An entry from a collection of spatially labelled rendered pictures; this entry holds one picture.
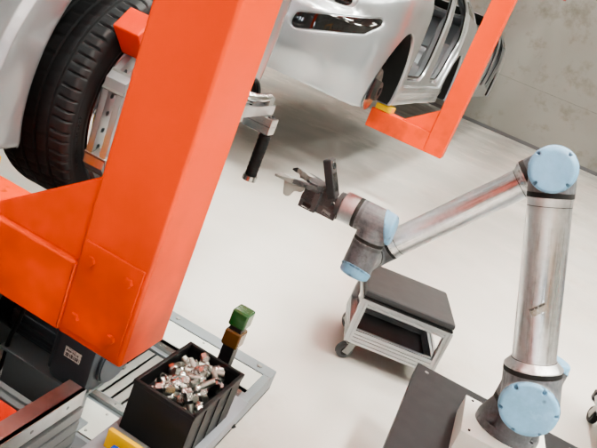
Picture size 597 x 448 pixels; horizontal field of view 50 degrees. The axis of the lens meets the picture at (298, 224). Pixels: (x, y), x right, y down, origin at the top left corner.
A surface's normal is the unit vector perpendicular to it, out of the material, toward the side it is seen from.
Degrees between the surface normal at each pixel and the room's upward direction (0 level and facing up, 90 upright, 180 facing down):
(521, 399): 90
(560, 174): 79
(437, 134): 90
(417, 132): 90
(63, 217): 90
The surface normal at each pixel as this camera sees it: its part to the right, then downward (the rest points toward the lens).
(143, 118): -0.36, 0.19
